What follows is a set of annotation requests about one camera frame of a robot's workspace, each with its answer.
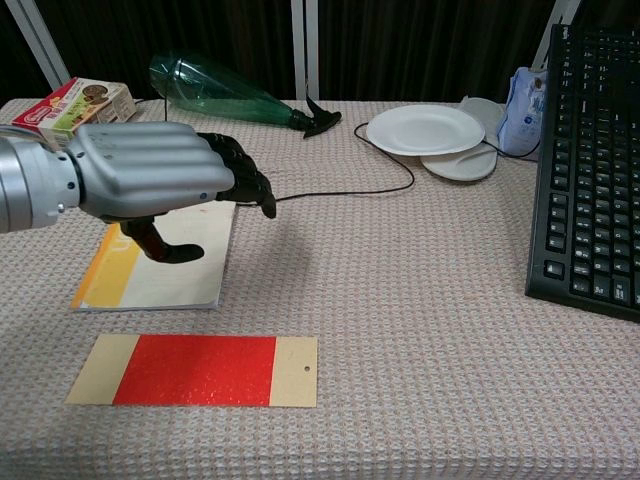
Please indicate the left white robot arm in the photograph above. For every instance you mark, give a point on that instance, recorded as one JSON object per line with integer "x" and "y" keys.
{"x": 30, "y": 185}

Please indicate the red and tan card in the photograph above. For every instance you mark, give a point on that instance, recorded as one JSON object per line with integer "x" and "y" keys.
{"x": 195, "y": 370}

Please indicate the large white paper plate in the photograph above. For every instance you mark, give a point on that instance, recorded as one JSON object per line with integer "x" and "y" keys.
{"x": 425, "y": 127}

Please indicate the black pleated curtain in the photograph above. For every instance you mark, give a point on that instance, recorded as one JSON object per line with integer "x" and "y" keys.
{"x": 425, "y": 50}

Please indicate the blue white soft pack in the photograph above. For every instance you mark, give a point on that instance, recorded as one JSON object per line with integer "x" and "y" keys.
{"x": 522, "y": 115}

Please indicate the yellow cover notebook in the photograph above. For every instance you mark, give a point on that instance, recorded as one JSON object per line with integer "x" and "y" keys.
{"x": 190, "y": 285}

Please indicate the green plastic spray bottle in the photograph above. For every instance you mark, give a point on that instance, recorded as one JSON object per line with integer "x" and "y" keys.
{"x": 220, "y": 95}

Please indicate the white metal frame post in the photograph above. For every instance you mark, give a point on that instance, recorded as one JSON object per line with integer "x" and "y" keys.
{"x": 305, "y": 50}
{"x": 555, "y": 35}
{"x": 40, "y": 45}

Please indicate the red green cookie box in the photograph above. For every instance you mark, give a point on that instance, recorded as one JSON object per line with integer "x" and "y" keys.
{"x": 75, "y": 107}

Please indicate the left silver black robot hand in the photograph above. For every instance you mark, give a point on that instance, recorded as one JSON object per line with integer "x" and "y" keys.
{"x": 140, "y": 160}

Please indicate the beige waffle tablecloth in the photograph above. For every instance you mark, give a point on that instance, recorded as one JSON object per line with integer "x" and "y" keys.
{"x": 400, "y": 300}

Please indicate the black computer keyboard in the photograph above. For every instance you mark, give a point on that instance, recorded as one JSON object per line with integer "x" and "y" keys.
{"x": 590, "y": 190}

